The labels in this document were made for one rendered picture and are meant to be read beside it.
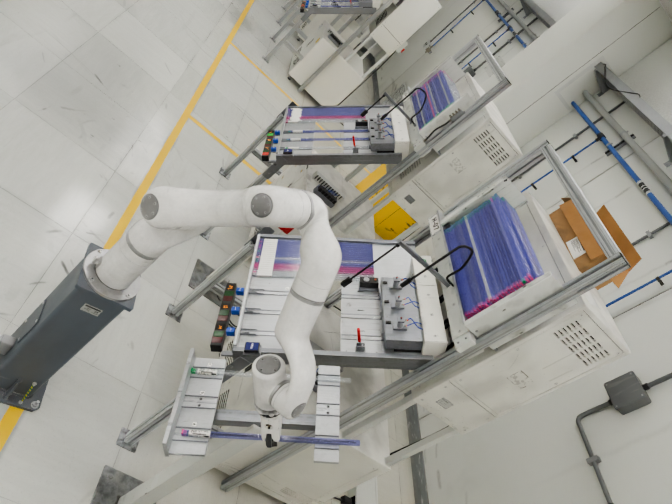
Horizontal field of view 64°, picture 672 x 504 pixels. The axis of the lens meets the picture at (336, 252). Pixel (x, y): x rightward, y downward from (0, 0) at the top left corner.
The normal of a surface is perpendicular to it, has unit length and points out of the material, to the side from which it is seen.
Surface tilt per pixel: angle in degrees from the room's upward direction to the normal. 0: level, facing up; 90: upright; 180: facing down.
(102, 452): 0
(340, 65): 90
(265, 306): 43
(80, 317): 90
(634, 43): 90
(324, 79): 90
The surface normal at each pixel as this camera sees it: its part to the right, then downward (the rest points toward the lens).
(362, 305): 0.05, -0.79
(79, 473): 0.71, -0.55
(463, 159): -0.02, 0.62
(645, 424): -0.70, -0.57
